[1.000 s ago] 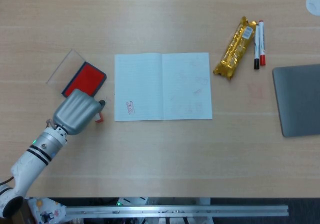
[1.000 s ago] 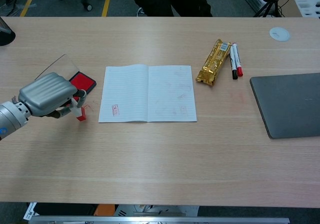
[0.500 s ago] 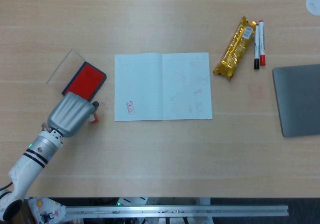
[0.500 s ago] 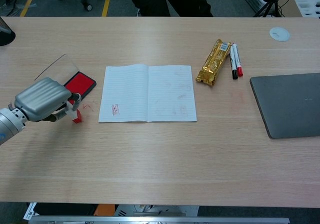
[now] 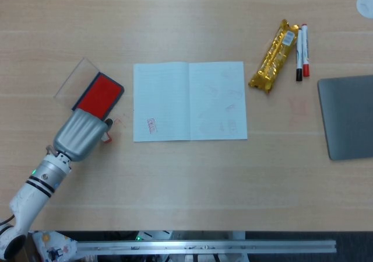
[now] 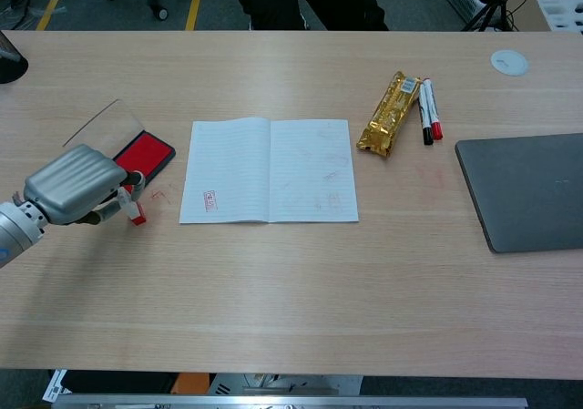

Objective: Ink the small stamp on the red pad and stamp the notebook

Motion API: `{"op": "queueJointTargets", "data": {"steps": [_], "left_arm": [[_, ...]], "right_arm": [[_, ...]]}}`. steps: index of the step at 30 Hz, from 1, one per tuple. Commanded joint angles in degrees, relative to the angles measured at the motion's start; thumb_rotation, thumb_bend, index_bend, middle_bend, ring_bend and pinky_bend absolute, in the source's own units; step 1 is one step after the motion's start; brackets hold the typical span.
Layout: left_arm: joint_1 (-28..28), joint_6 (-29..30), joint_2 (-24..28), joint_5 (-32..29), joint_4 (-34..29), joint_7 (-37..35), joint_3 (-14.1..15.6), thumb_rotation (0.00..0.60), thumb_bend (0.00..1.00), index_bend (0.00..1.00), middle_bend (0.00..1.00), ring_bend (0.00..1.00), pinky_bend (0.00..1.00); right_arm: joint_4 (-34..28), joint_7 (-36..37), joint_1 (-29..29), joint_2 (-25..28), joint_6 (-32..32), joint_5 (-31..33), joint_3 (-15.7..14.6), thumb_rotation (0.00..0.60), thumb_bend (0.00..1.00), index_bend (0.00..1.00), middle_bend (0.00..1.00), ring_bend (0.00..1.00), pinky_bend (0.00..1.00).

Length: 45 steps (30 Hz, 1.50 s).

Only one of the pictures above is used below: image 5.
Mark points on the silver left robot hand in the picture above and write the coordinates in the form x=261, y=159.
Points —
x=77, y=136

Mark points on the small red white stamp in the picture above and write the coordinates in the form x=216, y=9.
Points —
x=107, y=139

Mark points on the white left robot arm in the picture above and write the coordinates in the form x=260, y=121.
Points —
x=32, y=197

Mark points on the open white lined notebook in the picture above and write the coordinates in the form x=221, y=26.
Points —
x=189, y=101

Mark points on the red ink pad black case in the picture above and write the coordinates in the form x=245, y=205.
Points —
x=99, y=94

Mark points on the clear plastic ink pad lid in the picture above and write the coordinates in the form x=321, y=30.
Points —
x=73, y=81

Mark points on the white printed paper sheet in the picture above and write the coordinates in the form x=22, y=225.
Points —
x=55, y=246

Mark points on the gold foil snack packet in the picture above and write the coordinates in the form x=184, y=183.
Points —
x=274, y=57

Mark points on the white marker black cap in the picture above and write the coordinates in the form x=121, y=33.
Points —
x=299, y=55

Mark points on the white marker red cap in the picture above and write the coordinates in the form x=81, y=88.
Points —
x=305, y=49

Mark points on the grey closed laptop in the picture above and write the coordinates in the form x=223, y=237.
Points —
x=349, y=119

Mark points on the aluminium profile rail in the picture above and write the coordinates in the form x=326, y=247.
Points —
x=204, y=247

